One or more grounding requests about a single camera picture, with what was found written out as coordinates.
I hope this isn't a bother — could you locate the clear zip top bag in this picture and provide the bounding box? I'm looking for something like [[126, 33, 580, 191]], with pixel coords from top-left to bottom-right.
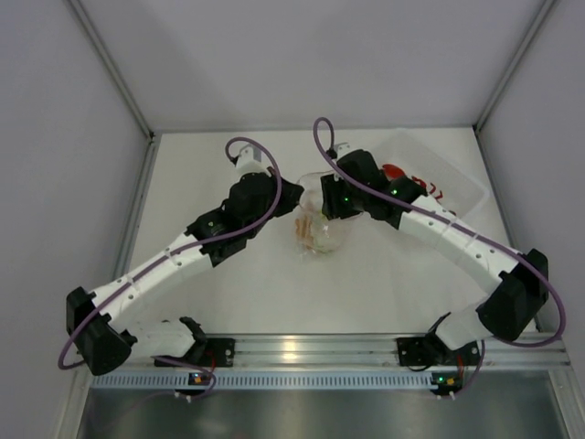
[[295, 171, 360, 256]]

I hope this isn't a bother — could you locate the red toy lobster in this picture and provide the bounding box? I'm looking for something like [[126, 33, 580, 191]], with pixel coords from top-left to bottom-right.
[[371, 166, 455, 228]]

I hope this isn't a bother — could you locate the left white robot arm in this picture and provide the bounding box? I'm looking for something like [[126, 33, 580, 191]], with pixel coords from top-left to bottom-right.
[[66, 172, 303, 376]]

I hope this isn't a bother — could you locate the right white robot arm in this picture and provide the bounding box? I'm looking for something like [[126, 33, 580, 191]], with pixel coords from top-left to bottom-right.
[[321, 144, 548, 365]]

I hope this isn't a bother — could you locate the orange toy food piece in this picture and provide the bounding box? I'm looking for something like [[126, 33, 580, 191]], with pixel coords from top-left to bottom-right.
[[295, 216, 314, 249]]

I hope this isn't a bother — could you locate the white perforated plastic basket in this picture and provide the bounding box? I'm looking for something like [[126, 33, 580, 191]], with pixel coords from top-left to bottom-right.
[[367, 130, 489, 220]]

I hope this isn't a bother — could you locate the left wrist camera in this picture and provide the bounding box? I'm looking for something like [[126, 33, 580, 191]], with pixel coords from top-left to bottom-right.
[[235, 143, 269, 176]]

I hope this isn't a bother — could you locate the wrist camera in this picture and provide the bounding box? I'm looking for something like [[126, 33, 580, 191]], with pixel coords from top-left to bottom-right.
[[326, 142, 353, 160], [235, 143, 269, 176]]

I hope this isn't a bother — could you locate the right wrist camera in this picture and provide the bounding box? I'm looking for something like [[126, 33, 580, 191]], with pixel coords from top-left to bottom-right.
[[326, 142, 353, 160]]

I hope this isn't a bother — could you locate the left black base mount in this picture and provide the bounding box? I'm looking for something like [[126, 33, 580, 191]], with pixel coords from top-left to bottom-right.
[[154, 337, 236, 368]]

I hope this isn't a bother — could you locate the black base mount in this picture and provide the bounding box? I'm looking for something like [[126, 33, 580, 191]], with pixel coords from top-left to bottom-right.
[[396, 335, 453, 368], [154, 337, 236, 368]]

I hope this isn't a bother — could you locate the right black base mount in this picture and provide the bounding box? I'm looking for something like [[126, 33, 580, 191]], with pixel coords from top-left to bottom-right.
[[396, 335, 453, 368]]

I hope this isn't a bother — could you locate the left aluminium corner post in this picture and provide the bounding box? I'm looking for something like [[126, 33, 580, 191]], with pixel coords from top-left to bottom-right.
[[68, 0, 156, 138]]

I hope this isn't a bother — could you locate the aluminium corner post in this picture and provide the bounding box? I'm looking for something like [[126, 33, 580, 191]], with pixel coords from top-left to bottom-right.
[[68, 0, 156, 138], [473, 0, 558, 132]]

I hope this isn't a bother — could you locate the white slotted cable duct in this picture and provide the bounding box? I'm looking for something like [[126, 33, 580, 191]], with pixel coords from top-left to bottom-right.
[[91, 370, 458, 391]]

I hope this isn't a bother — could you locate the aluminium mounting rail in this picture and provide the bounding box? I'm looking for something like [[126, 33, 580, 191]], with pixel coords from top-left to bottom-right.
[[127, 333, 568, 369]]

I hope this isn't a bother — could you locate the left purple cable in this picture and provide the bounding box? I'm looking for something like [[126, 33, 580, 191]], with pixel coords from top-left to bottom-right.
[[57, 136, 282, 370]]

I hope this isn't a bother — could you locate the purple cable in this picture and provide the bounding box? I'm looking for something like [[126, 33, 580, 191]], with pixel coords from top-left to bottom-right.
[[57, 136, 282, 370], [313, 117, 569, 347]]

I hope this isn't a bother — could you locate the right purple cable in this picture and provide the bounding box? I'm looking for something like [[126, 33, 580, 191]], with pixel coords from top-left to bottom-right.
[[313, 117, 569, 347]]

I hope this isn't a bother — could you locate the right aluminium corner post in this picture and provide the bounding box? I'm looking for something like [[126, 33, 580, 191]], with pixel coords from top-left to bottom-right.
[[473, 0, 558, 132]]

